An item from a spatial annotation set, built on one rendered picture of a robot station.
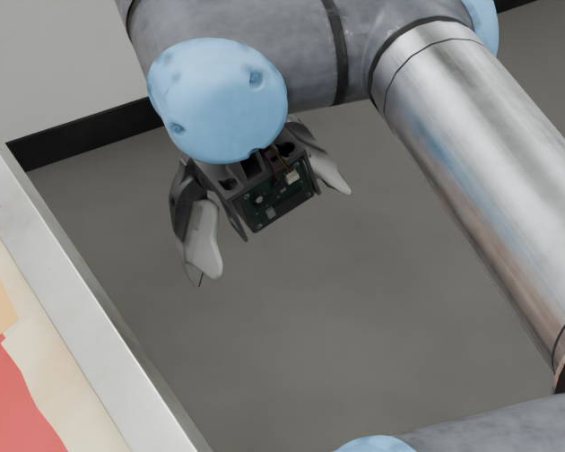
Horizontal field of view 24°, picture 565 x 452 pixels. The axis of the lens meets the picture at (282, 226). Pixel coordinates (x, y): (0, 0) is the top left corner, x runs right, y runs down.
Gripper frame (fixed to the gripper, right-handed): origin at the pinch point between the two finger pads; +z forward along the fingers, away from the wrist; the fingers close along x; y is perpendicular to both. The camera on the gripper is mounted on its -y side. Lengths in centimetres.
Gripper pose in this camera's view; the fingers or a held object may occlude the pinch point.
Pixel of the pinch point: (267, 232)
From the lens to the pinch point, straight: 110.6
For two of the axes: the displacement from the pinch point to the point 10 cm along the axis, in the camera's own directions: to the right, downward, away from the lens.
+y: 5.0, 5.8, -6.5
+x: 8.3, -5.4, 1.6
